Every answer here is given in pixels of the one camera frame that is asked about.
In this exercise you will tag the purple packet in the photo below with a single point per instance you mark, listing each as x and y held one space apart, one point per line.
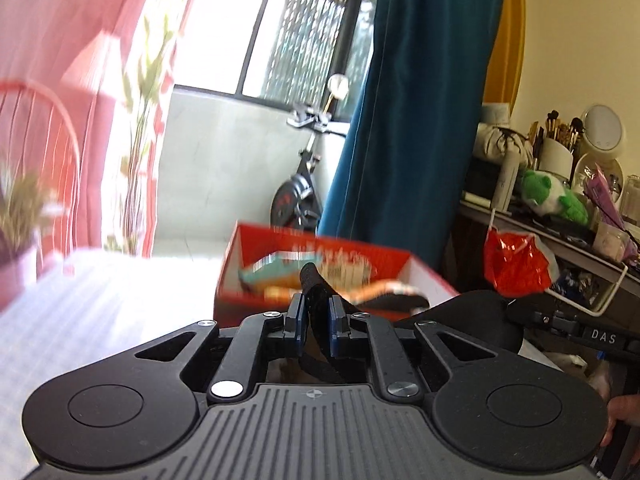
602 195

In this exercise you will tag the teal curtain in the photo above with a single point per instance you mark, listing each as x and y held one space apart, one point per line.
420 110

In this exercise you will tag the white brush cup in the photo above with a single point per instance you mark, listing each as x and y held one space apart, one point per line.
555 160

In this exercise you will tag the exercise bike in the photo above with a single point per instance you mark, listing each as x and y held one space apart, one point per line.
300 195

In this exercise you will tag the white cloth bag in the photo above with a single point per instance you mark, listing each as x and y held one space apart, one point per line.
500 142

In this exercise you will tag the person's right hand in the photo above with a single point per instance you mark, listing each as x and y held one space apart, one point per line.
625 410

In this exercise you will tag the clear jar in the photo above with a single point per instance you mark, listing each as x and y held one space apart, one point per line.
632 197

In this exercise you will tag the yellow curtain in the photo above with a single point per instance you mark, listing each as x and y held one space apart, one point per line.
507 30

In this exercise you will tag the black cloth with orange trim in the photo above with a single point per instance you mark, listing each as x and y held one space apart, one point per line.
315 285

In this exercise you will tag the pink printed curtain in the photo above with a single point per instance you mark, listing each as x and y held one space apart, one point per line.
75 110

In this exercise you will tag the checked bed sheet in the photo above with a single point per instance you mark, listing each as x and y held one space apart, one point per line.
110 335

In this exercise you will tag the red strawberry print box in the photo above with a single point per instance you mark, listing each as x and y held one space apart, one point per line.
240 305

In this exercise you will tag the red plastic bag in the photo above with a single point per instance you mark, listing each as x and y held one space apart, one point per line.
517 262

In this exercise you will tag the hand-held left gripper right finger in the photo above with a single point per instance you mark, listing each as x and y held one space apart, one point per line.
334 324

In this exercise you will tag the green plush frog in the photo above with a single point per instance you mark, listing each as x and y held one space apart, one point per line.
550 195

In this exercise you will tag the window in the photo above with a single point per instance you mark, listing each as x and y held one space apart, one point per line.
280 35

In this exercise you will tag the round white mirror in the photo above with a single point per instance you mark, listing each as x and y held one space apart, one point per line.
602 127

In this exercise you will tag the white orange packet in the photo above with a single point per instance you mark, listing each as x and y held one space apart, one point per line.
345 270

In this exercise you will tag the white bottle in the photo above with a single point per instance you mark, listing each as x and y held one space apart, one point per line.
506 182

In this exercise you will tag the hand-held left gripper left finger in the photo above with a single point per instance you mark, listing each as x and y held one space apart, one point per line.
297 321

